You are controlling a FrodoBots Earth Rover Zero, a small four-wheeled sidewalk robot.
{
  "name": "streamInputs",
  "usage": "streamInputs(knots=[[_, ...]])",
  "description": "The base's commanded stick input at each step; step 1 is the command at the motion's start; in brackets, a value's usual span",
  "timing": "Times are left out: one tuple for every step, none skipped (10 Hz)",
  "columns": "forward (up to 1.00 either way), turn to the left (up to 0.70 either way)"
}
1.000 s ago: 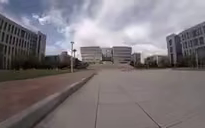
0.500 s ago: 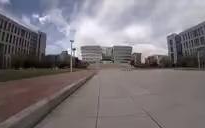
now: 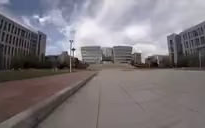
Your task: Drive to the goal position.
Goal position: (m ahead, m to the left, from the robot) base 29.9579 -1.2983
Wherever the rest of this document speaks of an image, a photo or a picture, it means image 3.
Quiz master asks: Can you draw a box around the tall white lamp pole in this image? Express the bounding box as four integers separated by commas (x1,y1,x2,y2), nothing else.
68,39,74,74

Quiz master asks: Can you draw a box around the red brick strip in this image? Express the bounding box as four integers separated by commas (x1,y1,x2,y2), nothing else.
0,70,98,126

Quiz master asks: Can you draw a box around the large grey office building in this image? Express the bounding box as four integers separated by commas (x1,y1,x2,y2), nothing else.
0,8,48,70

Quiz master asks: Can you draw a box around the low dark building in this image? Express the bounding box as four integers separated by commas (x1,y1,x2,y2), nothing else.
45,50,71,66

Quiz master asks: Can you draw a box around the white twin-block building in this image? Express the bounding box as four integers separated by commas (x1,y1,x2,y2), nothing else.
80,45,134,65

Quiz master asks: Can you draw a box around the pale distant building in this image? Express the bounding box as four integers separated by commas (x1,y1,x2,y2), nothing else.
144,54,171,68

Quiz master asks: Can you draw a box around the short lamp pole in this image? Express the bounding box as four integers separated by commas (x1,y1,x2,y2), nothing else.
71,47,76,63

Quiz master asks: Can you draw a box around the pale stone kerb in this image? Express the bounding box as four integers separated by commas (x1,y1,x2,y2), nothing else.
0,70,101,128

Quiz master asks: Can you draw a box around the grey building with window grid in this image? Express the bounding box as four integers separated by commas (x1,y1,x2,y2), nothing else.
166,17,205,68

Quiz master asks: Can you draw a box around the grass strip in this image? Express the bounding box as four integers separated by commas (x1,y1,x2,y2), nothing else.
0,68,72,84

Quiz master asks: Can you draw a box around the grey paved plaza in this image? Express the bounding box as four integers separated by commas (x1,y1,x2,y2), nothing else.
36,68,205,128

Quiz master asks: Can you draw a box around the wide pale stairway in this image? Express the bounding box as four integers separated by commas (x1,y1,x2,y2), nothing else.
86,63,138,70

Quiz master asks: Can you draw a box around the row of trees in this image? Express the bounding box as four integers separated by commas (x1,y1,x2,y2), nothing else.
9,54,58,70

